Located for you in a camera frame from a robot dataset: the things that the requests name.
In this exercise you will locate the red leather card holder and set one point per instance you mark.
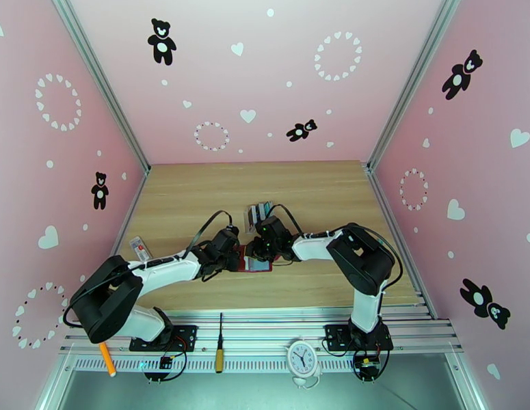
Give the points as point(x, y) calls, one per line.
point(258, 267)

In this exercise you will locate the clear acrylic card stand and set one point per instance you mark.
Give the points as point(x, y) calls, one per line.
point(249, 227)

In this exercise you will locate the teal green VIP card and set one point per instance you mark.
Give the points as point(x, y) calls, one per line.
point(270, 207)

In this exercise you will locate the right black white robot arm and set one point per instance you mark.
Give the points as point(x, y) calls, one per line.
point(367, 259)

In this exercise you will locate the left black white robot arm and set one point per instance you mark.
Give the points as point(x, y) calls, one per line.
point(162, 272)

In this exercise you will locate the black card white border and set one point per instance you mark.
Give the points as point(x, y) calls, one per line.
point(256, 212)

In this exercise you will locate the small white red package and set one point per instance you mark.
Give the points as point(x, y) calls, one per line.
point(140, 247)

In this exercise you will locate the perforated metal strip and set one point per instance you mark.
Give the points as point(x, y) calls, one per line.
point(256, 364)

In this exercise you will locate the small black circuit board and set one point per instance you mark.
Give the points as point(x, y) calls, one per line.
point(165, 362)

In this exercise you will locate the white alarm clock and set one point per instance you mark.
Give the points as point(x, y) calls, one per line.
point(302, 357)

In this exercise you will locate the orange marker pen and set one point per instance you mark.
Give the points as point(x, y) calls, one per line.
point(108, 362)

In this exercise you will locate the black yellow connector module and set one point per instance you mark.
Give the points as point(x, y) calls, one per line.
point(367, 365)

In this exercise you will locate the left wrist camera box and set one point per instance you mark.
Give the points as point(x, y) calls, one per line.
point(225, 240)

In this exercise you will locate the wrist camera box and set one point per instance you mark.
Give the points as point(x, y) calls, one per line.
point(225, 240)
point(272, 226)

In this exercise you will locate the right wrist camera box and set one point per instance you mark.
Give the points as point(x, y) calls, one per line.
point(272, 226)

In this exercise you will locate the aluminium rail base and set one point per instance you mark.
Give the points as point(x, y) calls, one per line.
point(256, 332)

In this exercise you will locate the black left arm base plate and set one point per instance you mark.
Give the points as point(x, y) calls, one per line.
point(185, 336)

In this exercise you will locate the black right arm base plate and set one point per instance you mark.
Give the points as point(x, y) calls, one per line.
point(335, 336)

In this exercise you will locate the aluminium frame post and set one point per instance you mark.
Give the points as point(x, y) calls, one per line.
point(105, 84)
point(413, 80)

